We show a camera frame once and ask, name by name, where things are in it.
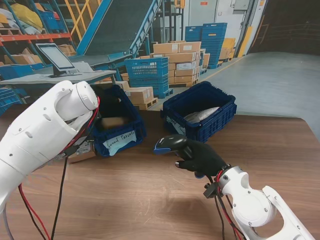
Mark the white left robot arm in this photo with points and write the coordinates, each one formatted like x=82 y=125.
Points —
x=37 y=130

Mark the cardboard box with large label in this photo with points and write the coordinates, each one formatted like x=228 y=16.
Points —
x=112 y=122

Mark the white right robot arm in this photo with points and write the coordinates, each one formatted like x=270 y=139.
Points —
x=250 y=205

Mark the blue bin labelled bagged parcels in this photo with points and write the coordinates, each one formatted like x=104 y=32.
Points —
x=217 y=122

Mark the paper label boxed parcels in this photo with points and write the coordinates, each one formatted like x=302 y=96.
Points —
x=120 y=142

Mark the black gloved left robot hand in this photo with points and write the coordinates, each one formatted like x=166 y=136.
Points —
x=108 y=105

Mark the black and blue barcode scanner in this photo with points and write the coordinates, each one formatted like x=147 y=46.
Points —
x=172 y=142

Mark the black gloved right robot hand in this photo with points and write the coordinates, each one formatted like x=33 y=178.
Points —
x=205 y=160

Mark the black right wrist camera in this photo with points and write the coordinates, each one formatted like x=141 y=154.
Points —
x=210 y=191

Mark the paper label bagged parcels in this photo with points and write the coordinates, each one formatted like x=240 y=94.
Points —
x=180 y=130

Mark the printed warehouse backdrop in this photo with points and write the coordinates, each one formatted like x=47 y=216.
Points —
x=150 y=37

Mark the white padded mailer bag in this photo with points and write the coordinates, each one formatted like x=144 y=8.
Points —
x=202 y=113

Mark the blue bin labelled boxed parcels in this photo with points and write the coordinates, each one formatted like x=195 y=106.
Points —
x=135 y=125

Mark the small cardboard box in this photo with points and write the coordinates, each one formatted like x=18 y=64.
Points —
x=83 y=156

